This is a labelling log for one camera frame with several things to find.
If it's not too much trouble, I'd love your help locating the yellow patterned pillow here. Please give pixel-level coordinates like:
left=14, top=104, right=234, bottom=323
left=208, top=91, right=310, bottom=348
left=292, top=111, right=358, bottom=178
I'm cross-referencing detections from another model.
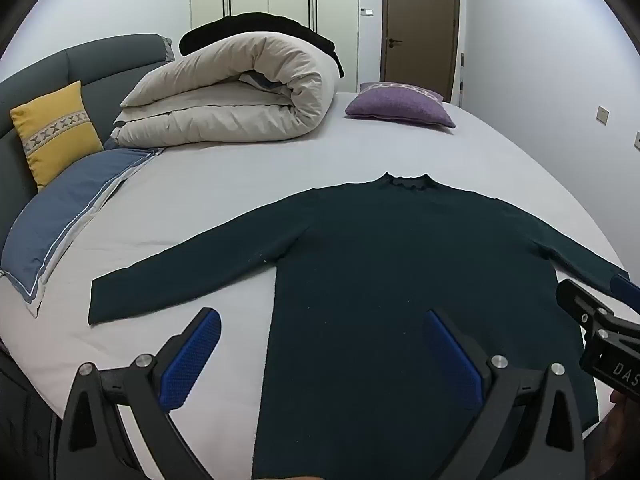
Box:
left=10, top=81, right=105, bottom=192

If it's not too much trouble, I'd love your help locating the brown door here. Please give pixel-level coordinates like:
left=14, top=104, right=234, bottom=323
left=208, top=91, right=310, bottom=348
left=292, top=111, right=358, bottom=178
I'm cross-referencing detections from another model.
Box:
left=380, top=0, right=461, bottom=103

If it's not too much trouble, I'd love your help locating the dark green sweater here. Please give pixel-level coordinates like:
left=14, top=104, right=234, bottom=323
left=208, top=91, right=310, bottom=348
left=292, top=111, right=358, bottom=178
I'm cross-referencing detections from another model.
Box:
left=88, top=172, right=631, bottom=480

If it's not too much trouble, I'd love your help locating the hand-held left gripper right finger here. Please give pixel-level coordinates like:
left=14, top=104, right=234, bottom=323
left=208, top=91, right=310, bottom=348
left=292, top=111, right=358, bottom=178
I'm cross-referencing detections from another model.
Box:
left=422, top=309, right=588, bottom=480

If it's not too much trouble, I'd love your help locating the person's right hand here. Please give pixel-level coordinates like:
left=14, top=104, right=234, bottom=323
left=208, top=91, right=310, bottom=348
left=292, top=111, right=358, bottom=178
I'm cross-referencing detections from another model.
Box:
left=587, top=389, right=640, bottom=461

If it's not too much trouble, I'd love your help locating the black cloth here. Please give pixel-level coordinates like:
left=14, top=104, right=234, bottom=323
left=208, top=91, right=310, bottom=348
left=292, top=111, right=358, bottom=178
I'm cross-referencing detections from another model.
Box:
left=179, top=12, right=346, bottom=78

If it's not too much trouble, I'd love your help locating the purple cushion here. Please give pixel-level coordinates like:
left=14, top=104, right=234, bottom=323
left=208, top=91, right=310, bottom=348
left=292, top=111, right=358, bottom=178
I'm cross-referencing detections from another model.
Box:
left=345, top=81, right=457, bottom=129

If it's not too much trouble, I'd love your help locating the grey headboard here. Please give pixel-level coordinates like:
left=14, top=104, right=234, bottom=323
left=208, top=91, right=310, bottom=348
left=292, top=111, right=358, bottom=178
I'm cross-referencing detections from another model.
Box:
left=0, top=34, right=176, bottom=241

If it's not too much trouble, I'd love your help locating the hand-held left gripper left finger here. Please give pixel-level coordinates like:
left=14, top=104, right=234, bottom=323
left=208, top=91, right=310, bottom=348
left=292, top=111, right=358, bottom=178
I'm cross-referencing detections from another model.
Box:
left=50, top=306, right=223, bottom=480

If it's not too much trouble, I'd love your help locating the blue pillow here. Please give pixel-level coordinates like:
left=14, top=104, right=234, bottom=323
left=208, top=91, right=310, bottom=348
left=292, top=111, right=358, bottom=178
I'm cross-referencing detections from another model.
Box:
left=0, top=147, right=166, bottom=318

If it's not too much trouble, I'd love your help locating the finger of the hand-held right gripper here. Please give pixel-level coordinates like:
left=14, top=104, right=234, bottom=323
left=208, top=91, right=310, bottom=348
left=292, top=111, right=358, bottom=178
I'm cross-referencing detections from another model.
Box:
left=610, top=275, right=640, bottom=312
left=556, top=279, right=615, bottom=340

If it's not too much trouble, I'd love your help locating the folded beige duvet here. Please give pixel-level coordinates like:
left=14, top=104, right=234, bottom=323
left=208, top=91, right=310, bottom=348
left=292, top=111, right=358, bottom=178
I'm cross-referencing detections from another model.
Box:
left=111, top=31, right=341, bottom=148

